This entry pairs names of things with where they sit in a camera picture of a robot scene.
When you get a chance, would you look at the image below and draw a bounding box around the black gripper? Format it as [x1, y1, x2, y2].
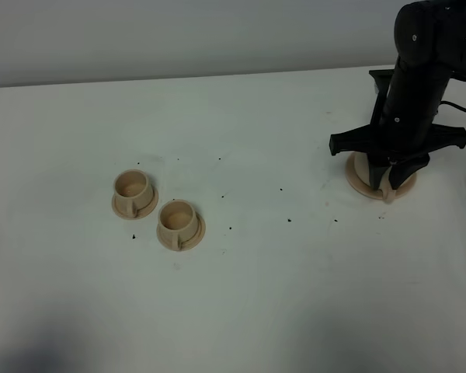
[329, 59, 466, 190]

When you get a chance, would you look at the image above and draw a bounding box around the beige clay teapot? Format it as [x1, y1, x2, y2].
[353, 153, 396, 204]

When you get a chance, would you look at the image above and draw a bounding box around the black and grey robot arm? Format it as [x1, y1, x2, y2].
[329, 1, 466, 203]

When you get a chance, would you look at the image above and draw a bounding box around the beige round teapot coaster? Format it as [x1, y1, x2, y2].
[345, 152, 417, 200]

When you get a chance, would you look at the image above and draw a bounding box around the beige saucer front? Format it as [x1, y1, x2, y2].
[156, 213, 206, 252]

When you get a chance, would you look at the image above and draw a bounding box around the beige saucer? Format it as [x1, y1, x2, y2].
[156, 213, 206, 252]
[111, 190, 158, 220]

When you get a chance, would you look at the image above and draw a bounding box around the beige teacup front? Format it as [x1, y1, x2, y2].
[157, 200, 197, 240]

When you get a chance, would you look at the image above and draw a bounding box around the beige teacup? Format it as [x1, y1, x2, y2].
[157, 200, 197, 240]
[113, 169, 157, 218]

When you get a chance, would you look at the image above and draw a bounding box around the beige saucer rear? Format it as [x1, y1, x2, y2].
[111, 190, 158, 220]

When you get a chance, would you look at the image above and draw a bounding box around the beige teacup rear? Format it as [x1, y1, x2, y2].
[113, 169, 157, 218]

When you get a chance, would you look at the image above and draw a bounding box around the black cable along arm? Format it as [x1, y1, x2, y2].
[436, 100, 466, 116]

